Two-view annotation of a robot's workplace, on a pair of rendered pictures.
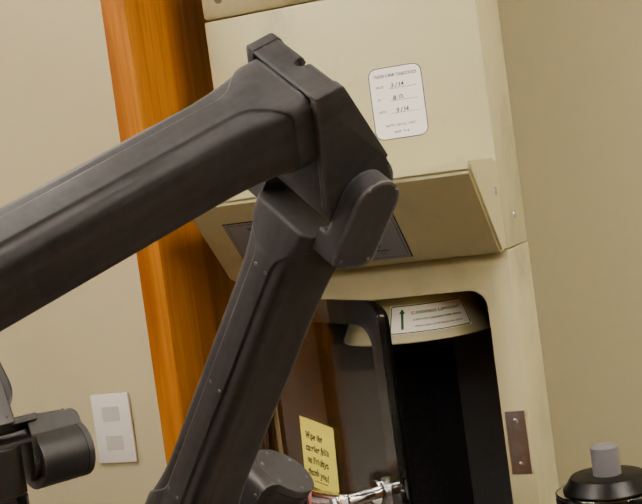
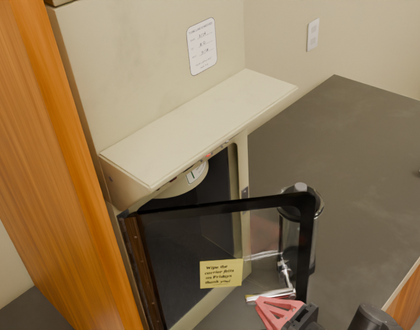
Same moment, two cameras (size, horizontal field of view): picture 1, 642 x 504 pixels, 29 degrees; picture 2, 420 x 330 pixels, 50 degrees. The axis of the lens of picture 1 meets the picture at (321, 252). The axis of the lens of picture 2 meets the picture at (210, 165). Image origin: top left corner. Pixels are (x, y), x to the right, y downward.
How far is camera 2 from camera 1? 1.26 m
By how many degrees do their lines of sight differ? 68
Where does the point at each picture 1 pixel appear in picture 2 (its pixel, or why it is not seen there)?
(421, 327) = (200, 171)
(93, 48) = not seen: outside the picture
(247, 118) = not seen: outside the picture
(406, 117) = (207, 55)
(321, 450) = (225, 270)
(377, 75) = (191, 31)
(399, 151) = (202, 79)
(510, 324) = (245, 150)
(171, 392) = (130, 308)
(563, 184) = not seen: hidden behind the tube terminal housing
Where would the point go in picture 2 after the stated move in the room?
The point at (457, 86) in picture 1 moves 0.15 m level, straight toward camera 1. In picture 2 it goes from (231, 28) to (321, 41)
